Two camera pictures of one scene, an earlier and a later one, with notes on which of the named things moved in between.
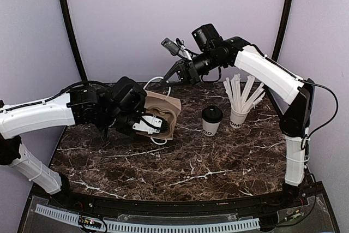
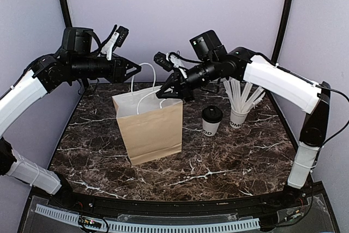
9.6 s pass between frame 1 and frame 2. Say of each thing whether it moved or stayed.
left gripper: moved
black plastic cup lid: stayed
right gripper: moved
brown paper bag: moved
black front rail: stayed
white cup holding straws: stayed
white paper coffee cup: stayed
